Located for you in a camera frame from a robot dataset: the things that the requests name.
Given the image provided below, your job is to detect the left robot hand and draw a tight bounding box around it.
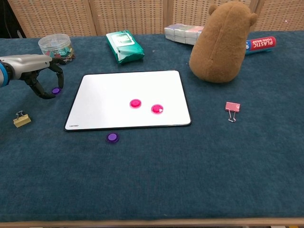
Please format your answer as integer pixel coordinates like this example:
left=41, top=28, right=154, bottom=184
left=0, top=54, right=67, bottom=100

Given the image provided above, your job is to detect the plain red round magnet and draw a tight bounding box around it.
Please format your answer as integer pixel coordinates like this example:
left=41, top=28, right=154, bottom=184
left=129, top=98, right=143, bottom=109

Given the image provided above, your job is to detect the red magnet with white mark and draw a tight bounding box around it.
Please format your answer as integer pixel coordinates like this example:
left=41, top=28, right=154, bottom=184
left=151, top=104, right=164, bottom=115

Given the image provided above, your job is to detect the white magnetic board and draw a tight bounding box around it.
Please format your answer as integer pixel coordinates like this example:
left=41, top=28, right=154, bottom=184
left=63, top=69, right=192, bottom=133

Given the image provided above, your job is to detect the clear jar of binder clips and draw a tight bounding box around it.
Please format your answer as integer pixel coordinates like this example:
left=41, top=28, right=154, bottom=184
left=38, top=33, right=76, bottom=65

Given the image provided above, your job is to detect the yellow binder clip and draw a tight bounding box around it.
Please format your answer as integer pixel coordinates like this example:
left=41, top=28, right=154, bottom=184
left=12, top=110, right=32, bottom=129

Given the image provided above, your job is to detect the green wet wipes pack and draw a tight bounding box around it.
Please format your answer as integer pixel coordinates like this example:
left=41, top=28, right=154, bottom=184
left=105, top=29, right=145, bottom=66

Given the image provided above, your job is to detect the wicker folding screen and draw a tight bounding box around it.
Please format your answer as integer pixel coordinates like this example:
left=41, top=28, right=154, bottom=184
left=7, top=0, right=304, bottom=38

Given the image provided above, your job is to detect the pastel tissue multipack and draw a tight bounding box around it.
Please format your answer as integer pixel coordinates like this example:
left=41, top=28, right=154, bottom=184
left=163, top=23, right=205, bottom=46

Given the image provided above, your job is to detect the teal table cloth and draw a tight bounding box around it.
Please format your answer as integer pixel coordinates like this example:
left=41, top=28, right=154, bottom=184
left=0, top=30, right=304, bottom=223

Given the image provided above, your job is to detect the brown plush toy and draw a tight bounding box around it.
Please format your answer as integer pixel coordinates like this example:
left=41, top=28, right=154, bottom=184
left=189, top=1, right=258, bottom=84

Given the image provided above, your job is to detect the pink binder clip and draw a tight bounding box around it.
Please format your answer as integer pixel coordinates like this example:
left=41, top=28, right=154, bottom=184
left=225, top=101, right=241, bottom=123

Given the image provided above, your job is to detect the plastic food wrap box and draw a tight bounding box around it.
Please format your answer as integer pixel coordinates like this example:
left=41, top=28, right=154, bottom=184
left=244, top=36, right=277, bottom=56

